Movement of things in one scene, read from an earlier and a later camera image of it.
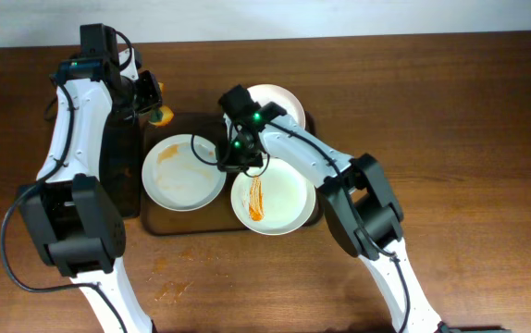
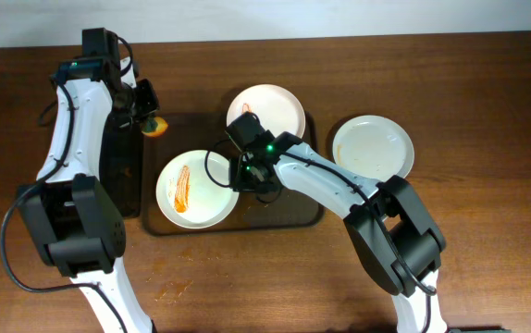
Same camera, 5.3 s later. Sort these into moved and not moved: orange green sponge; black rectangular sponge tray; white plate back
Moved: orange green sponge
Not moved: white plate back; black rectangular sponge tray
